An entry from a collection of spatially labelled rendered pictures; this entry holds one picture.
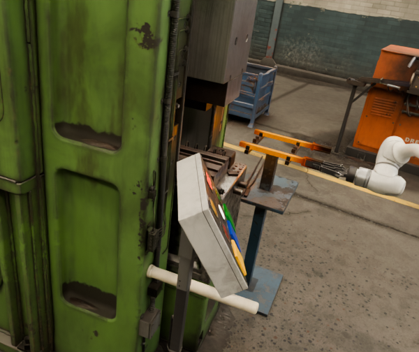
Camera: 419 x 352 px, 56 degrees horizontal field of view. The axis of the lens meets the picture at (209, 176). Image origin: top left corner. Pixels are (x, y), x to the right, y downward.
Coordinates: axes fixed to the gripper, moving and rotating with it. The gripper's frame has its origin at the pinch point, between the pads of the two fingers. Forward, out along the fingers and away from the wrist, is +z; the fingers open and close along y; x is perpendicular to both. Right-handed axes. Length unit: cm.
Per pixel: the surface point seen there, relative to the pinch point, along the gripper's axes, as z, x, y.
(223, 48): 33, 52, -53
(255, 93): 125, -51, 311
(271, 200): 15.8, -26.1, 0.2
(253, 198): 24.6, -26.1, -3.8
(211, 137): 49, 4, -14
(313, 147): 4.1, 0.1, 23.4
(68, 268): 80, -46, -79
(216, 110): 48, 18, -13
